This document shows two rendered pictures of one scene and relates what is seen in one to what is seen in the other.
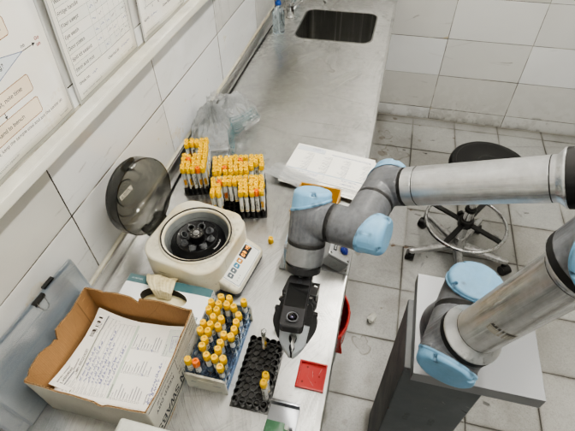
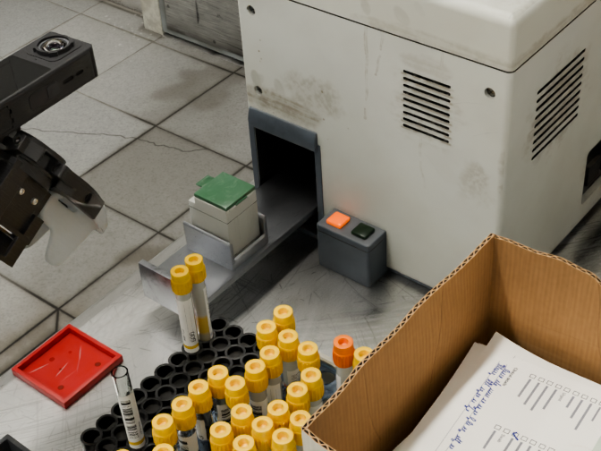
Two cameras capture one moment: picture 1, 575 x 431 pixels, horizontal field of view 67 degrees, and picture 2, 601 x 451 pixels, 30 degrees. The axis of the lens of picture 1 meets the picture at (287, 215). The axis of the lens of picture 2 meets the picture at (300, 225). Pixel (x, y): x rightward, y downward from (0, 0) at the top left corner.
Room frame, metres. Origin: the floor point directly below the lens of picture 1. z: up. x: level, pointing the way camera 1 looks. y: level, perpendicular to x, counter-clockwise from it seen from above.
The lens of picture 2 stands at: (0.96, 0.44, 1.58)
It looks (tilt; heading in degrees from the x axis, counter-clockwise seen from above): 39 degrees down; 206
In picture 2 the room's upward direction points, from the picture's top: 4 degrees counter-clockwise
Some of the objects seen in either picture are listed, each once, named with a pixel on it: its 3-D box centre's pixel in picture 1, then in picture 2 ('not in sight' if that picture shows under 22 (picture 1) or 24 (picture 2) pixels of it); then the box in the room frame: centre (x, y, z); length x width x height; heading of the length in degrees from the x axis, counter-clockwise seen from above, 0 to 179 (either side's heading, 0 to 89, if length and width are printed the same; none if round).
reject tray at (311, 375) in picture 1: (311, 375); (67, 364); (0.44, -0.05, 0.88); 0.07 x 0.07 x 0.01; 75
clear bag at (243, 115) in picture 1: (234, 108); not in sight; (1.50, 0.20, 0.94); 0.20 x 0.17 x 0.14; 137
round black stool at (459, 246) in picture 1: (465, 212); not in sight; (1.48, -0.88, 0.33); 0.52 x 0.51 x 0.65; 8
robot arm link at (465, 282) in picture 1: (468, 296); not in sight; (0.52, -0.39, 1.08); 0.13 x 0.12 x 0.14; 150
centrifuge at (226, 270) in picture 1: (204, 247); not in sight; (0.79, 0.24, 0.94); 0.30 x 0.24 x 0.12; 66
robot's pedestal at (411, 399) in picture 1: (412, 403); not in sight; (0.53, -0.40, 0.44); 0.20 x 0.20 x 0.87; 75
